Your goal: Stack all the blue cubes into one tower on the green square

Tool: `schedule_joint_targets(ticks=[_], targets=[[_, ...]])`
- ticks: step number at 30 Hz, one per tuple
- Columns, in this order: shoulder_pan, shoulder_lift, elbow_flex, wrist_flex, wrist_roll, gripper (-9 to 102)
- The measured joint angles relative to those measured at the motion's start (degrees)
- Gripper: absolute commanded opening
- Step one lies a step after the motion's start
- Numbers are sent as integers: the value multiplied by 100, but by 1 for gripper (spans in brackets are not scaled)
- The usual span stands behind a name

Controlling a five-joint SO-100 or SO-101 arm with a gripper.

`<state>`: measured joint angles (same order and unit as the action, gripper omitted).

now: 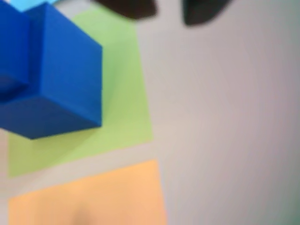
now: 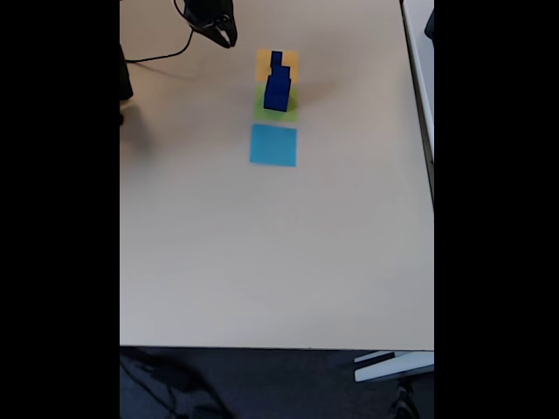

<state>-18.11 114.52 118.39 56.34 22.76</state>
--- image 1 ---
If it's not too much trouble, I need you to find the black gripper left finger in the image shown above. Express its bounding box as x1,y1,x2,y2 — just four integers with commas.
91,0,157,20

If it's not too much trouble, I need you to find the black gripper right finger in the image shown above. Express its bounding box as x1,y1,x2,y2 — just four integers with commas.
182,0,233,26

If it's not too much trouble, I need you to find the green paper square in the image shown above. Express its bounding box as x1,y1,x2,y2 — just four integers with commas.
8,3,154,178

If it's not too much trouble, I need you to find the light blue paper square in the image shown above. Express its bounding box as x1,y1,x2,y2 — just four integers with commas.
9,0,59,12

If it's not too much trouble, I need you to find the orange paper square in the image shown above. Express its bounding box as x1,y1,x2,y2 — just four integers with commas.
8,159,168,225

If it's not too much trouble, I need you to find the large blue cube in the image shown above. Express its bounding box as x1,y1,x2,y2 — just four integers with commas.
0,2,103,140

